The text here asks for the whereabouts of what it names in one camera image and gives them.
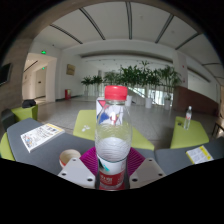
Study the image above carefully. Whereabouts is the yellow-green cushioned seat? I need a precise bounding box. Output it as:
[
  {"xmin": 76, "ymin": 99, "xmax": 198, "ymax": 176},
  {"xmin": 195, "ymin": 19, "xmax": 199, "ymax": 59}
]
[{"xmin": 0, "ymin": 132, "xmax": 16, "ymax": 162}]

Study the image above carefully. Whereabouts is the clear red-capped water bottle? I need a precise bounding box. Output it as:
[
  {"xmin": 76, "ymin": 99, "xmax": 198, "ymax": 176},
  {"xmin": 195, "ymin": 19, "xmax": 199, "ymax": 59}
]
[{"xmin": 94, "ymin": 85, "xmax": 133, "ymax": 191}]

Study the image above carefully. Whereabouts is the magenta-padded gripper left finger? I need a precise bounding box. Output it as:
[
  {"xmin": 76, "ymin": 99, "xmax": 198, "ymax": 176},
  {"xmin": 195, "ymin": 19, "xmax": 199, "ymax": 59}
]
[{"xmin": 57, "ymin": 146, "xmax": 99, "ymax": 190}]

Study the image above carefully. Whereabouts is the white printed booklet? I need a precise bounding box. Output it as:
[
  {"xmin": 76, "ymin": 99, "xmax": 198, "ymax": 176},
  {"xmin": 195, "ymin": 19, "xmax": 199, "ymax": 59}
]
[{"xmin": 20, "ymin": 122, "xmax": 66, "ymax": 153}]

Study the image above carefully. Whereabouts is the large yellow-green table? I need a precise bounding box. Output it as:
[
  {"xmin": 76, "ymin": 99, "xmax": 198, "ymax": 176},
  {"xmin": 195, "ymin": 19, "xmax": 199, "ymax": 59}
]
[{"xmin": 72, "ymin": 109, "xmax": 156, "ymax": 152}]

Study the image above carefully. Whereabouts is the black wall screen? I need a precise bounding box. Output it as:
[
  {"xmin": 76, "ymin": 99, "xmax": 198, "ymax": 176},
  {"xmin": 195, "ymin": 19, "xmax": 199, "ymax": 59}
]
[{"xmin": 0, "ymin": 63, "xmax": 14, "ymax": 87}]

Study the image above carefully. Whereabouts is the row of potted green plants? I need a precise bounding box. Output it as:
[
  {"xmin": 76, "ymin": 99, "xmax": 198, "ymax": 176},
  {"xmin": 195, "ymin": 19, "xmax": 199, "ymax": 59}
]
[{"xmin": 80, "ymin": 60, "xmax": 183, "ymax": 111}]

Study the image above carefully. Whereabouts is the yellow-green stool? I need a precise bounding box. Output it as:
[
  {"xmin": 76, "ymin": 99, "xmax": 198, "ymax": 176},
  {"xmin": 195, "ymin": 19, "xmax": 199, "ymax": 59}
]
[{"xmin": 11, "ymin": 104, "xmax": 39, "ymax": 122}]

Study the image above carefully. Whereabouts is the black bag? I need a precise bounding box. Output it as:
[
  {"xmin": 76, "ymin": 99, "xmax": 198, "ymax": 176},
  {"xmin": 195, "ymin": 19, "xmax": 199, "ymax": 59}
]
[{"xmin": 21, "ymin": 98, "xmax": 37, "ymax": 109}]

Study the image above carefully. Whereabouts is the small clear water bottle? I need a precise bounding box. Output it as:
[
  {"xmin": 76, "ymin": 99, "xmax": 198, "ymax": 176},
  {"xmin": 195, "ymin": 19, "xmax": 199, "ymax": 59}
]
[{"xmin": 183, "ymin": 105, "xmax": 193, "ymax": 131}]

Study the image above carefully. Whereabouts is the small yellow-green table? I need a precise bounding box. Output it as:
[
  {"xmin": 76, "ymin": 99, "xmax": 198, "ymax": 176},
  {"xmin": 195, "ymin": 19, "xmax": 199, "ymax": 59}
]
[{"xmin": 169, "ymin": 115, "xmax": 210, "ymax": 150}]

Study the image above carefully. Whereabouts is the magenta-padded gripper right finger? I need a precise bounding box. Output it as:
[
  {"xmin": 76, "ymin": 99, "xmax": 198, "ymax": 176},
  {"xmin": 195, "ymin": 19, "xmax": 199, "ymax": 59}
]
[{"xmin": 125, "ymin": 146, "xmax": 167, "ymax": 190}]

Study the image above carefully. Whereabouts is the white cube with coloured triangles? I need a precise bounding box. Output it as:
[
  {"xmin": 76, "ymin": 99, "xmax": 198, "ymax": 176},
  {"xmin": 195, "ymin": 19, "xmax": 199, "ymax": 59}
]
[{"xmin": 95, "ymin": 96, "xmax": 118, "ymax": 126}]

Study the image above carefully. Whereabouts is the brown wall plaque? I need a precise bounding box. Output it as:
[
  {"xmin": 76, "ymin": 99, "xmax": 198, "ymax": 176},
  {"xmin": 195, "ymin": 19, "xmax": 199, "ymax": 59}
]
[{"xmin": 65, "ymin": 63, "xmax": 76, "ymax": 76}]

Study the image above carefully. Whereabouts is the red floral mug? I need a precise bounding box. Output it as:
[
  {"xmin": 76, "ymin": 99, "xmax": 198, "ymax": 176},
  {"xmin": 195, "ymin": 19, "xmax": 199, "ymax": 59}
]
[{"xmin": 59, "ymin": 148, "xmax": 82, "ymax": 169}]

